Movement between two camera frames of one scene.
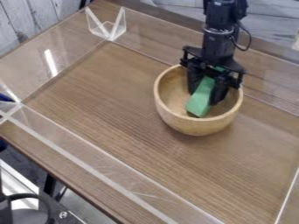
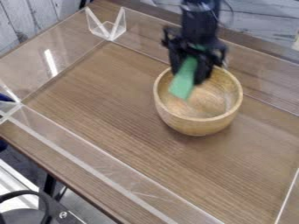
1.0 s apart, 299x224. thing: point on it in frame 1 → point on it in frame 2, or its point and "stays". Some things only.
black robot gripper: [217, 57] → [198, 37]
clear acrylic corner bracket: [107, 30] stays
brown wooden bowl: [173, 95] stays
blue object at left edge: [6, 98] stays
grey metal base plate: [62, 216] stays
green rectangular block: [201, 99] → [186, 73]
